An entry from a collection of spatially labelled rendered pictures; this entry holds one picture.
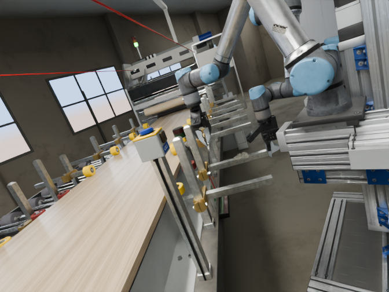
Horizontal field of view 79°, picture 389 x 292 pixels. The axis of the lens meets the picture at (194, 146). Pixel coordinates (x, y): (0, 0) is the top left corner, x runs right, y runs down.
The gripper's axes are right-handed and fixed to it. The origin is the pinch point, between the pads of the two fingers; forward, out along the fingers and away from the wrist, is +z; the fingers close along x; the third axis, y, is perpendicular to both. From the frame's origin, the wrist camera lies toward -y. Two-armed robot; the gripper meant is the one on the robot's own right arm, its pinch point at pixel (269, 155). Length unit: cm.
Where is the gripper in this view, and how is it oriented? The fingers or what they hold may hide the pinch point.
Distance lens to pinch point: 127.1
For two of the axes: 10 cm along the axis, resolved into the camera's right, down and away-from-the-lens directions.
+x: 1.1, -3.2, 9.4
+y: 9.4, -2.8, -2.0
